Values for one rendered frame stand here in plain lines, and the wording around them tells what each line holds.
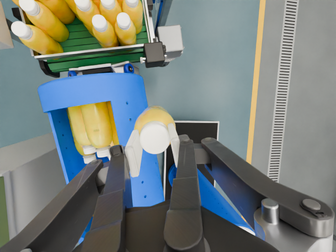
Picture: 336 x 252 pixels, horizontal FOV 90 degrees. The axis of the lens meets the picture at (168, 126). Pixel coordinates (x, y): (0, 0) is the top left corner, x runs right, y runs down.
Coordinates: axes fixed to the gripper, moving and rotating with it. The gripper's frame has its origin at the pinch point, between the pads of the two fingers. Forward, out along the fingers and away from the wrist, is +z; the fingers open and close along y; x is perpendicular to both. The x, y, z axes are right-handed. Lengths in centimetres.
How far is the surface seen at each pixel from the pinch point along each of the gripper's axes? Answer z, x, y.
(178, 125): 130, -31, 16
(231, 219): 44, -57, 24
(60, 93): 21.3, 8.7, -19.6
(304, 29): 167, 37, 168
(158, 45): 48, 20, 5
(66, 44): 55, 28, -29
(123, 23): 37.9, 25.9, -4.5
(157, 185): 27.1, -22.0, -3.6
